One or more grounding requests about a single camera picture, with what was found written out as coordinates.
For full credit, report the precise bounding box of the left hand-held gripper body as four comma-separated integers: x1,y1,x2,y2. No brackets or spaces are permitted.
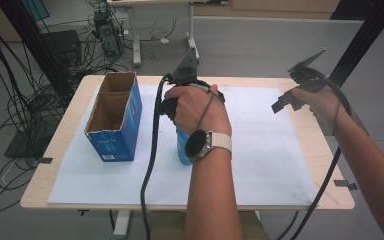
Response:
159,47,226,124

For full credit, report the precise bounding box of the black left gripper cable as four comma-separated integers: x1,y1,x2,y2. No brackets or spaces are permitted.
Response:
139,73,175,240

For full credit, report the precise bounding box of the wristwatch with beige band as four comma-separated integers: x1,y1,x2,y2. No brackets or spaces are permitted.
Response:
183,128,233,163

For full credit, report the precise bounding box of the black box on floor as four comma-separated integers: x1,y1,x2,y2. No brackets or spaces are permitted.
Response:
41,29,83,69

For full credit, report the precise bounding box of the black metal stand post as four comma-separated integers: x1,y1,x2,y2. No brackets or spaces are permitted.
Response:
328,0,384,88
0,0,75,101

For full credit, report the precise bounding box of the person's right hand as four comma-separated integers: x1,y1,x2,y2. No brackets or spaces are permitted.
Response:
291,85,352,135

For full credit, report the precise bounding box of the grey wrist cord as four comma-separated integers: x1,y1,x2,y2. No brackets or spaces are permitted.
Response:
195,87,226,132

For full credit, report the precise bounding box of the tangle of black floor cables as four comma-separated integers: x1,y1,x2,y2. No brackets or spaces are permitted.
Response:
0,0,131,214

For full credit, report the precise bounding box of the person's left hand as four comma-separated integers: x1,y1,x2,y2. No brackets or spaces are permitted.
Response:
164,83,233,136

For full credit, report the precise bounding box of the blue plastic bottle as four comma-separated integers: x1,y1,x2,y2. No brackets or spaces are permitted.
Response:
175,125,195,166

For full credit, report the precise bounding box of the white table leg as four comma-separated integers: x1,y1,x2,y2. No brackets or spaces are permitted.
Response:
112,209,133,240

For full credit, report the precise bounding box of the black computer tower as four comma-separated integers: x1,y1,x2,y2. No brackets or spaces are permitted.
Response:
92,9,125,58

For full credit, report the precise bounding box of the light wooden table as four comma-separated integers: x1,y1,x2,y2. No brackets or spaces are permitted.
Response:
19,74,356,212

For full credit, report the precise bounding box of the blue cardboard box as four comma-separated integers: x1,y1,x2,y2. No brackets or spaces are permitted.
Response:
83,71,144,163

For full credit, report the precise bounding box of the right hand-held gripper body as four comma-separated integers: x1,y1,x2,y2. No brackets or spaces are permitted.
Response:
287,47,335,94

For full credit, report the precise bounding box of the white table mat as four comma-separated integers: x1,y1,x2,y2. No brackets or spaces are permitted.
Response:
46,84,318,207

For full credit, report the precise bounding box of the white background desk frame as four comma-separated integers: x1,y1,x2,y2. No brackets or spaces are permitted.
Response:
107,0,229,69

